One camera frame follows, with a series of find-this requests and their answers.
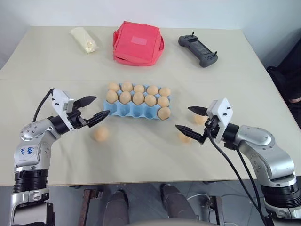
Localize dark rounded grey shape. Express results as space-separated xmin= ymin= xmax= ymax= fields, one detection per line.
xmin=160 ymin=184 xmax=198 ymax=226
xmin=106 ymin=187 xmax=130 ymax=226

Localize rusty metal bar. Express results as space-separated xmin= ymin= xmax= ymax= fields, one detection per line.
xmin=83 ymin=187 xmax=104 ymax=226
xmin=208 ymin=195 xmax=224 ymax=226

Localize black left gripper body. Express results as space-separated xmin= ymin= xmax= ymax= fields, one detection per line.
xmin=67 ymin=104 xmax=92 ymax=130

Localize light blue egg tray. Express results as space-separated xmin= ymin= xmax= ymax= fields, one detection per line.
xmin=103 ymin=82 xmax=175 ymax=122

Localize grey handheld remote controller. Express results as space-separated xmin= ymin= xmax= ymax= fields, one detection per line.
xmin=177 ymin=32 xmax=219 ymax=68

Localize pink fabric bag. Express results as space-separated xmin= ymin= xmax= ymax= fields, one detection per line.
xmin=112 ymin=20 xmax=165 ymax=67

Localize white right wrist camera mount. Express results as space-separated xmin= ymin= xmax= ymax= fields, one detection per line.
xmin=206 ymin=97 xmax=235 ymax=144

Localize cream filled plastic pouch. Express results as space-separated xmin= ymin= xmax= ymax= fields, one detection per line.
xmin=69 ymin=26 xmax=100 ymax=55

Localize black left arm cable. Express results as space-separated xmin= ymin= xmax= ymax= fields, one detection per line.
xmin=32 ymin=89 xmax=54 ymax=122

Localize thin white floor cable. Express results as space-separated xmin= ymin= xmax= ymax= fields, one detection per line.
xmin=187 ymin=192 xmax=238 ymax=206

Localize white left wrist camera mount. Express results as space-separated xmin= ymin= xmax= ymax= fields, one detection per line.
xmin=51 ymin=88 xmax=75 ymax=130

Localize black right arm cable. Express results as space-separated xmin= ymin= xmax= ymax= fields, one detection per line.
xmin=235 ymin=145 xmax=275 ymax=226
xmin=206 ymin=130 xmax=263 ymax=226

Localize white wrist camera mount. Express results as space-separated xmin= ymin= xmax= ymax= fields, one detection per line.
xmin=206 ymin=97 xmax=235 ymax=144
xmin=51 ymin=88 xmax=75 ymax=130

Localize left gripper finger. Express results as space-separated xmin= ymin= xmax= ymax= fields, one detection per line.
xmin=74 ymin=95 xmax=97 ymax=110
xmin=87 ymin=111 xmax=111 ymax=128

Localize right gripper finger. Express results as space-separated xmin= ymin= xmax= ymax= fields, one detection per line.
xmin=187 ymin=105 xmax=209 ymax=117
xmin=175 ymin=125 xmax=204 ymax=144

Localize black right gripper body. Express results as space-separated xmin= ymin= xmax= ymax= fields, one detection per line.
xmin=199 ymin=116 xmax=219 ymax=145

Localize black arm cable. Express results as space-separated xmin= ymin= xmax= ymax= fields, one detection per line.
xmin=32 ymin=89 xmax=54 ymax=122
xmin=206 ymin=130 xmax=263 ymax=226
xmin=235 ymin=145 xmax=275 ymax=226

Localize black chair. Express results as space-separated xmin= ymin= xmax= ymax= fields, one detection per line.
xmin=266 ymin=30 xmax=301 ymax=123

